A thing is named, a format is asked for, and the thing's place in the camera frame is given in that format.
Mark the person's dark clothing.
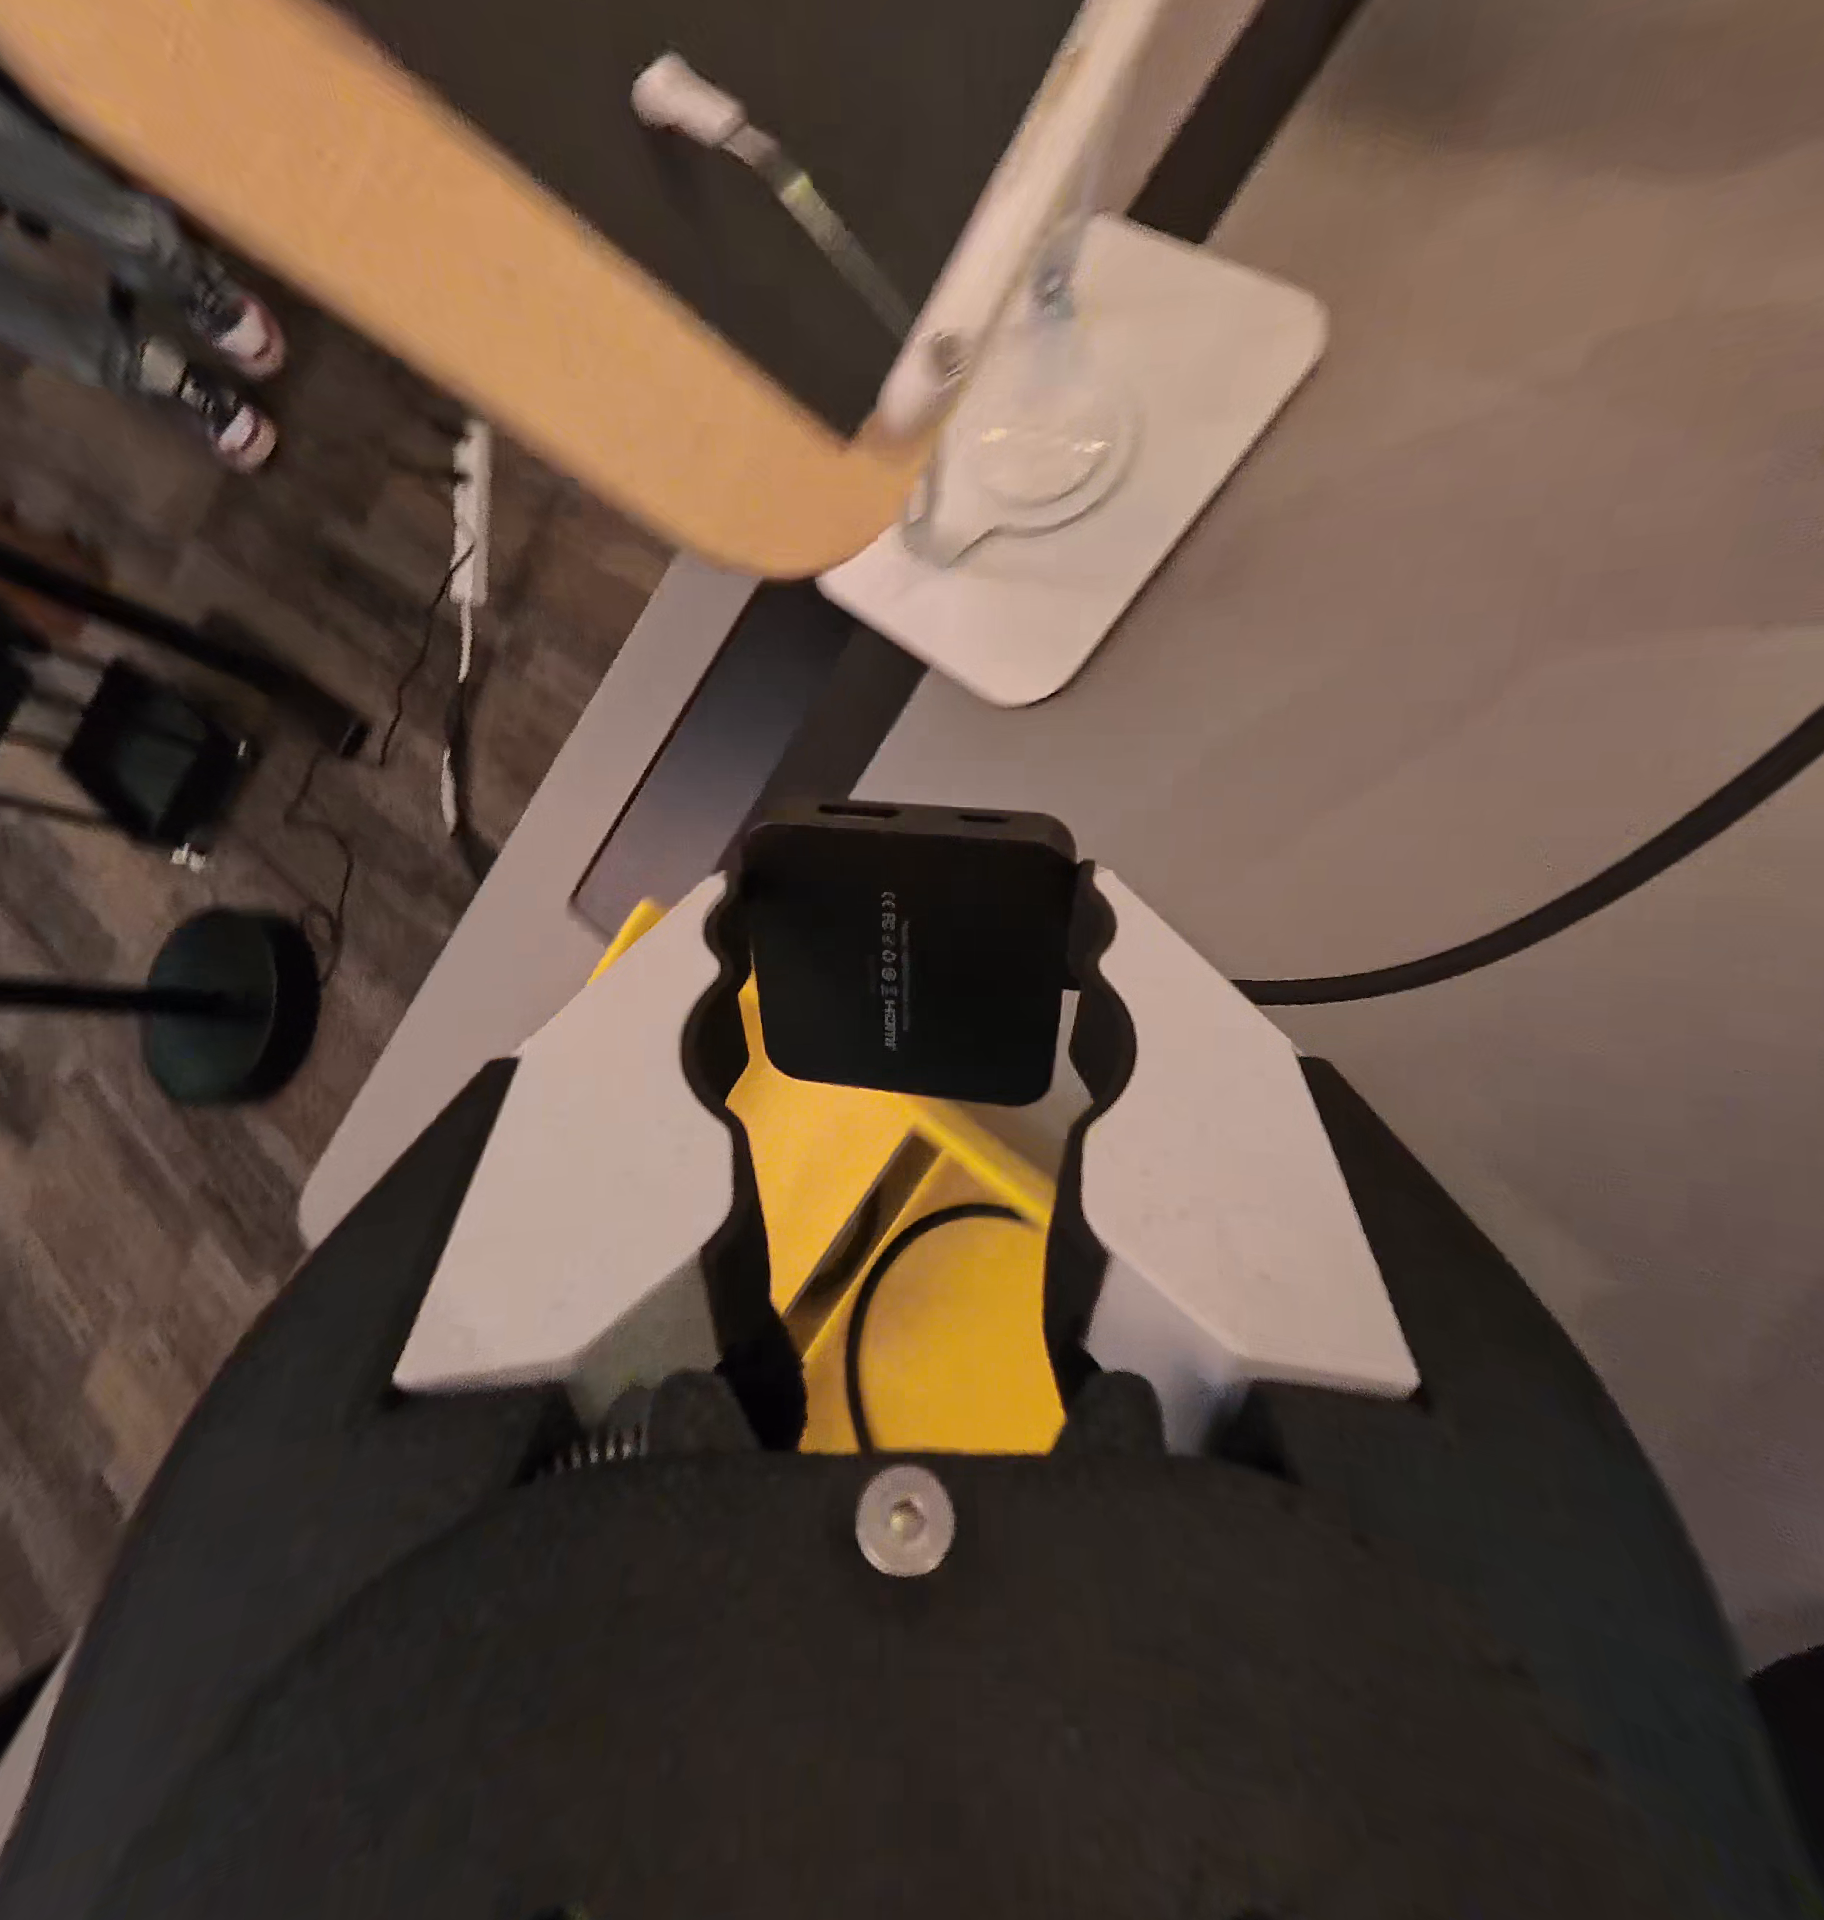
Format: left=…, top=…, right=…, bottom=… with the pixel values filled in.
left=1746, top=1642, right=1824, bottom=1920

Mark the black table frame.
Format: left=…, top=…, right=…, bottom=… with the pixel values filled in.
left=0, top=515, right=375, bottom=760

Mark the large yellow plastic bin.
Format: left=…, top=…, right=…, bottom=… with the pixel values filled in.
left=587, top=895, right=1073, bottom=1459

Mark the black floor box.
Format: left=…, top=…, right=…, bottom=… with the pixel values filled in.
left=63, top=658, right=254, bottom=850

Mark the white power strip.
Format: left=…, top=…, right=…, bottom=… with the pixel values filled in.
left=434, top=415, right=498, bottom=835

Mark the thin black adapter cable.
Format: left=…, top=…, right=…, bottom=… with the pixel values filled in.
left=846, top=1205, right=1066, bottom=1456

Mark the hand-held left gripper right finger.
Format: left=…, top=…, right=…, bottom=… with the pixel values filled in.
left=1044, top=866, right=1423, bottom=1456

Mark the white plug grey cable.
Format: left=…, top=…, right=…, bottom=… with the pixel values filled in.
left=632, top=55, right=920, bottom=341

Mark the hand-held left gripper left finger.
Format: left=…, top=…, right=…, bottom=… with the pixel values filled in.
left=391, top=876, right=811, bottom=1451

